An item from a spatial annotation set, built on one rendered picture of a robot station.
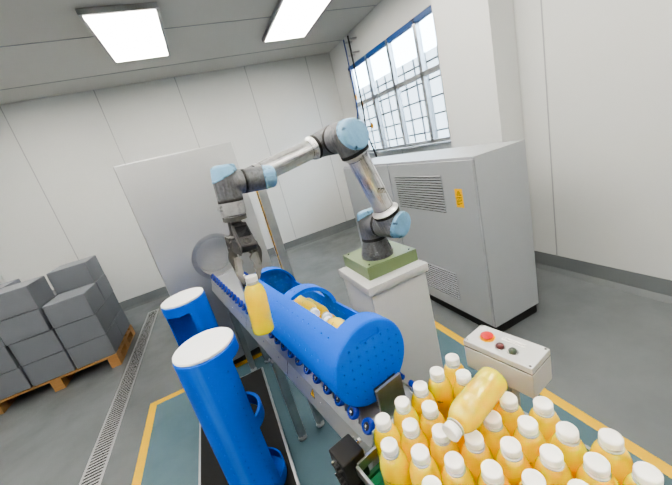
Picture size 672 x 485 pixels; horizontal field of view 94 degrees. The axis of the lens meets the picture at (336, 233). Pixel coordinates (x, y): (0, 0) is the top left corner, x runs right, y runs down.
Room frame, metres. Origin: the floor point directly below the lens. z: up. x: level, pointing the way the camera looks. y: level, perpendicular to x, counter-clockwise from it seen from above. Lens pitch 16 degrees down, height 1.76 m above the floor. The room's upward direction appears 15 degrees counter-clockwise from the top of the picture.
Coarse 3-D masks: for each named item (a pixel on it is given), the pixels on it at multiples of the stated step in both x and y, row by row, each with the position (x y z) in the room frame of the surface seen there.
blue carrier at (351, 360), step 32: (288, 288) 1.63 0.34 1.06; (320, 288) 1.22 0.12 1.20; (288, 320) 1.06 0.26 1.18; (320, 320) 0.94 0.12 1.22; (352, 320) 0.86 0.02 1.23; (384, 320) 0.87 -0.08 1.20; (320, 352) 0.84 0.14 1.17; (352, 352) 0.80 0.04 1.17; (384, 352) 0.86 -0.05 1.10; (352, 384) 0.79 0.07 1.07
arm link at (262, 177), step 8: (248, 168) 0.99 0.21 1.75; (256, 168) 1.00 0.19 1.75; (264, 168) 1.01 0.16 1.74; (272, 168) 1.02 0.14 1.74; (248, 176) 0.96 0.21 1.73; (256, 176) 0.98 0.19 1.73; (264, 176) 0.99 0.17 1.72; (272, 176) 1.00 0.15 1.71; (248, 184) 0.96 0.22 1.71; (256, 184) 0.98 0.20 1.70; (264, 184) 0.99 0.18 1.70; (272, 184) 1.01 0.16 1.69; (248, 192) 0.98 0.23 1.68
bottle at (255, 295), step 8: (248, 288) 0.90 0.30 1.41; (256, 288) 0.90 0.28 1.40; (264, 288) 0.93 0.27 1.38; (248, 296) 0.90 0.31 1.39; (256, 296) 0.89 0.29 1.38; (264, 296) 0.91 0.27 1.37; (248, 304) 0.90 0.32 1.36; (256, 304) 0.89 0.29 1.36; (264, 304) 0.90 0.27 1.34; (248, 312) 0.90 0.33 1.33; (256, 312) 0.89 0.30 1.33; (264, 312) 0.90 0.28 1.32; (256, 320) 0.89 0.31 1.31; (264, 320) 0.89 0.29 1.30; (272, 320) 0.92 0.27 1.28; (256, 328) 0.89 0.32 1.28; (264, 328) 0.89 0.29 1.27; (272, 328) 0.90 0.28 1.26
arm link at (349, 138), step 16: (336, 128) 1.18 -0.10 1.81; (352, 128) 1.16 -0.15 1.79; (336, 144) 1.20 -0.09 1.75; (352, 144) 1.15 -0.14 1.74; (352, 160) 1.19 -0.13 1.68; (368, 160) 1.21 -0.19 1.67; (368, 176) 1.21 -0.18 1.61; (368, 192) 1.23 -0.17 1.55; (384, 192) 1.24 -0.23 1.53; (384, 208) 1.24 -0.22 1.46; (384, 224) 1.24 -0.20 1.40; (400, 224) 1.23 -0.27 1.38
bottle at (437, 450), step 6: (432, 438) 0.56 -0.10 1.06; (432, 444) 0.55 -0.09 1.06; (438, 444) 0.54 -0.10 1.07; (444, 444) 0.54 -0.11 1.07; (450, 444) 0.54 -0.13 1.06; (456, 444) 0.55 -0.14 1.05; (432, 450) 0.55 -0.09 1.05; (438, 450) 0.54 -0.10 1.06; (444, 450) 0.53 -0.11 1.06; (450, 450) 0.53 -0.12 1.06; (456, 450) 0.54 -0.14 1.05; (432, 456) 0.55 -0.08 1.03; (438, 456) 0.53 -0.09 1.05; (438, 462) 0.53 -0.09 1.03
